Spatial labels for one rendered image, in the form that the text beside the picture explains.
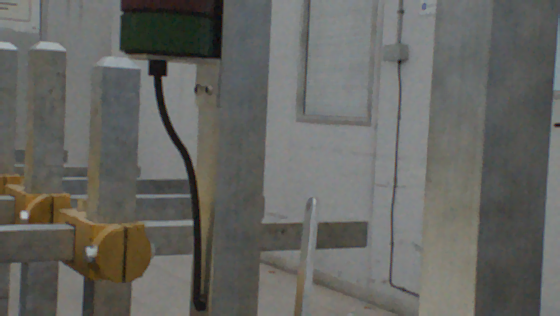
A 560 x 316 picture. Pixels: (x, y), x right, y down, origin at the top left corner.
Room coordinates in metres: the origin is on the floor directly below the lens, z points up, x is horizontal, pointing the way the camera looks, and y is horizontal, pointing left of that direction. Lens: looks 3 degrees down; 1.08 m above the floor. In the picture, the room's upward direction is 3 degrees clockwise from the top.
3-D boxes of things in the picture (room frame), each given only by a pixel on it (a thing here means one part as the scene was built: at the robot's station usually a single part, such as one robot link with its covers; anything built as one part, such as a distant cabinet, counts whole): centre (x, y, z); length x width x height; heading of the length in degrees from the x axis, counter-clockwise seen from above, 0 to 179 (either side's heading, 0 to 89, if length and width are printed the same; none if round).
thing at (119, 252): (0.83, 0.17, 0.95); 0.14 x 0.06 x 0.05; 29
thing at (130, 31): (0.57, 0.08, 1.12); 0.06 x 0.06 x 0.02
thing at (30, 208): (1.05, 0.29, 0.95); 0.14 x 0.06 x 0.05; 29
